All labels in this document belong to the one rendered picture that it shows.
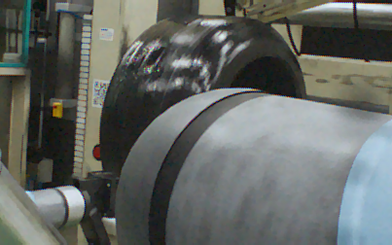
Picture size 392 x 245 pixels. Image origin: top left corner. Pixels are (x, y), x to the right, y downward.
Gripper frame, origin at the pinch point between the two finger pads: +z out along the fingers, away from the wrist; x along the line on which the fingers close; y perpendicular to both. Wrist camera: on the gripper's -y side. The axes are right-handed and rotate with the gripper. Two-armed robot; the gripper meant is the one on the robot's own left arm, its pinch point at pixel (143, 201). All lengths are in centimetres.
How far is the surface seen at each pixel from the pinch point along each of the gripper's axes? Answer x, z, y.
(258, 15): 12, 56, 45
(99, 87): 34.0, 16.9, 20.9
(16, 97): 55, 6, 16
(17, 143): 53, 6, 3
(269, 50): -11.7, 25.6, 35.1
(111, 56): 30.5, 16.8, 29.6
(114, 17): 30, 17, 40
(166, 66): -1.3, 2.1, 29.5
